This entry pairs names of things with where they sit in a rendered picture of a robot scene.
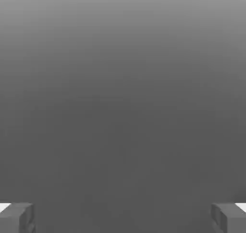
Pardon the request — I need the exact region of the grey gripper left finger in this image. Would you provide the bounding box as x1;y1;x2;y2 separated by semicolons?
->
0;202;37;233

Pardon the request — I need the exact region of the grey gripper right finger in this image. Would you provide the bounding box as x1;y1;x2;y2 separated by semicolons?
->
210;202;246;233

